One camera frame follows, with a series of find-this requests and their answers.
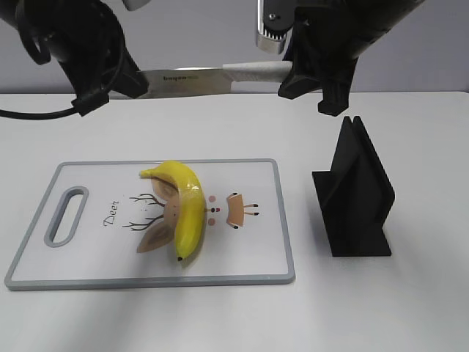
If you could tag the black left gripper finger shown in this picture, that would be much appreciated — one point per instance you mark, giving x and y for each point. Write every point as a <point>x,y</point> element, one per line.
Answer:
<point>89,100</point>
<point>131,81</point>

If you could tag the yellow plastic banana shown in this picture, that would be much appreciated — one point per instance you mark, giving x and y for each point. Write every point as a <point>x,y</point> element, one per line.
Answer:
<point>183,210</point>

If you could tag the white-handled kitchen knife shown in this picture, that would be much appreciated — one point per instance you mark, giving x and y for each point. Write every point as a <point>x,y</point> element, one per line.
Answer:
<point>199,81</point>

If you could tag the white grey-rimmed cutting board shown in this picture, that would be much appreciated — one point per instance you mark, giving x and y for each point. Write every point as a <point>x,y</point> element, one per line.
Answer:
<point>87,230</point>

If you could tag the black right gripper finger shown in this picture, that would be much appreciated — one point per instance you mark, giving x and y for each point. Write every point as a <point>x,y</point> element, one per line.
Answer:
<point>298,83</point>
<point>335,97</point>

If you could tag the black knife stand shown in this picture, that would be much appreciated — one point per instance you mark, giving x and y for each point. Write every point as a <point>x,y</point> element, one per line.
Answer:
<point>355,195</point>

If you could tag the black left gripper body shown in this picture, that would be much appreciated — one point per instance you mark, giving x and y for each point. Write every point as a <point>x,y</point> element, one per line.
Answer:
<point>84,37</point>

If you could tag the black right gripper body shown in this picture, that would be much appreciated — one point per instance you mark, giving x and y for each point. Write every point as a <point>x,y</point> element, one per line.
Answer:
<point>338,31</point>

